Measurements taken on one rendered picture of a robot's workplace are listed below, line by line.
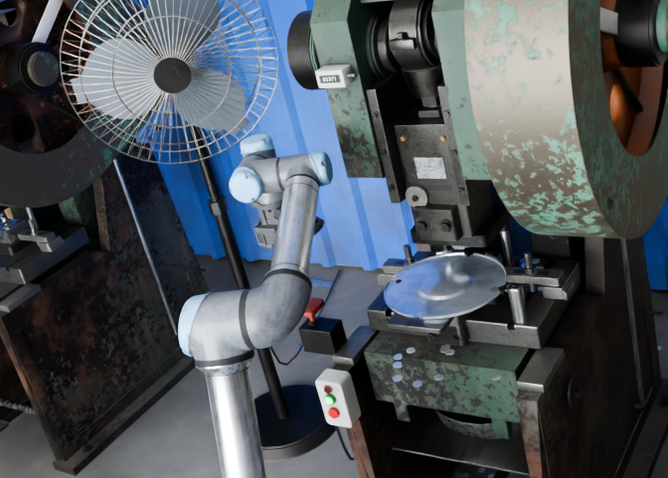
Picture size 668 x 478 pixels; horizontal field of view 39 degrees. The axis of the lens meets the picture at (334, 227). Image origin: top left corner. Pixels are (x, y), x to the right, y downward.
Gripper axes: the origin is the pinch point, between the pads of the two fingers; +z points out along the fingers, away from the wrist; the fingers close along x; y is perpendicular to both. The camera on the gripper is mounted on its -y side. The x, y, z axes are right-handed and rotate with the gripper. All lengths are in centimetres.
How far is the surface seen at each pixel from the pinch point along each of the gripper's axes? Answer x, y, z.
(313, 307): 1.0, -2.0, 9.2
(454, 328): -5.8, -36.0, 15.2
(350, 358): 3.6, -11.1, 21.0
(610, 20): -14, -77, -53
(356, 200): -131, 75, 50
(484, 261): -22.7, -37.6, 7.0
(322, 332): 2.9, -4.3, 14.9
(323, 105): -130, 79, 8
